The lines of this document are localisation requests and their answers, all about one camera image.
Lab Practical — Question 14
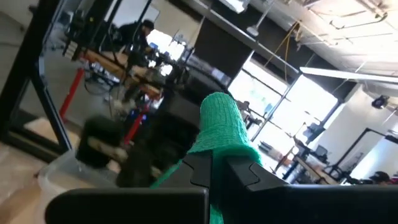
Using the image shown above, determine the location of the red table leg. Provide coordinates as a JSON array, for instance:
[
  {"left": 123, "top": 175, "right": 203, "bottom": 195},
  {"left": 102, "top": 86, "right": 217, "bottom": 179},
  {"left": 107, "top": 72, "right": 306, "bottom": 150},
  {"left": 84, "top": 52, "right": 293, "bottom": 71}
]
[{"left": 58, "top": 67, "right": 85, "bottom": 121}]

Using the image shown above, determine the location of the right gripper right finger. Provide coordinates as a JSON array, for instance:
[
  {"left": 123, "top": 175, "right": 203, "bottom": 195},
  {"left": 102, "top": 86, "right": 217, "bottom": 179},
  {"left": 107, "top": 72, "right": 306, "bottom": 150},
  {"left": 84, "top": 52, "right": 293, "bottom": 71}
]
[{"left": 217, "top": 154, "right": 398, "bottom": 224}]

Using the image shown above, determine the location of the black hanging panel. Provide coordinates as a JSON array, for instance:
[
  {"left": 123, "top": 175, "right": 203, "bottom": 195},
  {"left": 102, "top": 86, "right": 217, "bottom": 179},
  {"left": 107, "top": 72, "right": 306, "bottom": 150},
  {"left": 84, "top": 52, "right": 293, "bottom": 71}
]
[{"left": 192, "top": 17, "right": 254, "bottom": 86}]

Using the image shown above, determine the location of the teal green bandage strip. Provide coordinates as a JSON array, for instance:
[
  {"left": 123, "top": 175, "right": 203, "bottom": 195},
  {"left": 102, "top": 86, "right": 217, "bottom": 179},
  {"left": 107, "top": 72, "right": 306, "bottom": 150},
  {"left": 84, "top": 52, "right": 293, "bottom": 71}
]
[{"left": 150, "top": 92, "right": 264, "bottom": 224}]

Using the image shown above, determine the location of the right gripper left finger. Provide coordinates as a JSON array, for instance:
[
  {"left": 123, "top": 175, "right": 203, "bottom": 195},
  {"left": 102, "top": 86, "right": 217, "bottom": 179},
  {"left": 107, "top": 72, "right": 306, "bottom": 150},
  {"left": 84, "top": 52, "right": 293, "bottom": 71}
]
[{"left": 45, "top": 151, "right": 213, "bottom": 224}]

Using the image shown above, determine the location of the long ceiling light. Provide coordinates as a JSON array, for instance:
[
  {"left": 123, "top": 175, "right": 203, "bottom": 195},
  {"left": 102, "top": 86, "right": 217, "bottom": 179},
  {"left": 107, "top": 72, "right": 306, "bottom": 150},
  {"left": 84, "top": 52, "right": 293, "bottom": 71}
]
[{"left": 300, "top": 66, "right": 398, "bottom": 84}]

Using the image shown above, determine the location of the wooden workbench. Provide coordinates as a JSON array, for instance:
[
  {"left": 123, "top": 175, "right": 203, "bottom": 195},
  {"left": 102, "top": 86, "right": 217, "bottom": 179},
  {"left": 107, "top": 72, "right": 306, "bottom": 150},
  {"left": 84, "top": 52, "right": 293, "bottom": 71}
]
[{"left": 83, "top": 49, "right": 162, "bottom": 97}]

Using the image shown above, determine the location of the clear plastic bin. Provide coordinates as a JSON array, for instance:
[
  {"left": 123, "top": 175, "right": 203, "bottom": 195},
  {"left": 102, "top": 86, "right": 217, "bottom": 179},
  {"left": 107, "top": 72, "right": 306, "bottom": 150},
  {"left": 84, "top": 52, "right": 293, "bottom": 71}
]
[{"left": 37, "top": 149, "right": 125, "bottom": 200}]

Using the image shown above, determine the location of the yellow hanging cable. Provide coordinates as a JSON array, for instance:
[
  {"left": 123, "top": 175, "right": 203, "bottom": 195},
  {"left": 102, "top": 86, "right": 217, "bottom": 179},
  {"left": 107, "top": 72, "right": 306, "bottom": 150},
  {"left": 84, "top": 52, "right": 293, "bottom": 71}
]
[{"left": 264, "top": 21, "right": 300, "bottom": 82}]

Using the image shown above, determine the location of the black aluminium table frame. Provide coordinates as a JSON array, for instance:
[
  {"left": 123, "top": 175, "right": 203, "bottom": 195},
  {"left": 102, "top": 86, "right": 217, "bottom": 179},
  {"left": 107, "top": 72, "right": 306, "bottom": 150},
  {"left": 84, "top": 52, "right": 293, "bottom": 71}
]
[{"left": 0, "top": 0, "right": 74, "bottom": 156}]

